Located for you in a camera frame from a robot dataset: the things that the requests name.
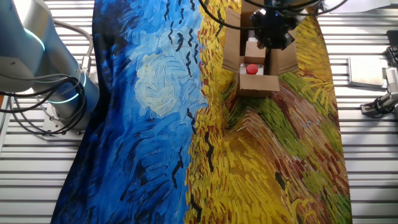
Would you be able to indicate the painted wheat field cloth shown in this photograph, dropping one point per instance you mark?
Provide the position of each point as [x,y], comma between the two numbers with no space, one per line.
[140,140]

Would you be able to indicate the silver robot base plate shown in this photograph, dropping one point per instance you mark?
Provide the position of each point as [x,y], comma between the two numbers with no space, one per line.
[49,124]

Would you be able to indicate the silver camera clamp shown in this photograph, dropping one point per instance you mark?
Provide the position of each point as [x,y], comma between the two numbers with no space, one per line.
[370,109]

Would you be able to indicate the small inner cardboard box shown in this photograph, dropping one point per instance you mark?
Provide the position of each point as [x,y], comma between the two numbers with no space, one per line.
[255,52]

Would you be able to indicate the shiny metal plate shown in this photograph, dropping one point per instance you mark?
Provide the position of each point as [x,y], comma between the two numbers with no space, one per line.
[365,71]

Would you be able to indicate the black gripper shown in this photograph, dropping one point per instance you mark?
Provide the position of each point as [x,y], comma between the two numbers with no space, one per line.
[273,23]

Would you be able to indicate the silver ribbed camera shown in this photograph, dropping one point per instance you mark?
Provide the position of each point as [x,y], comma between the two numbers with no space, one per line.
[392,79]

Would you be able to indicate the brown cardboard box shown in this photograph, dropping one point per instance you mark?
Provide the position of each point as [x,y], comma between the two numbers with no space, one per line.
[258,85]

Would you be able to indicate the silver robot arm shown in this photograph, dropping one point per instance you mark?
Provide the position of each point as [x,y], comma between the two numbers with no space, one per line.
[31,56]

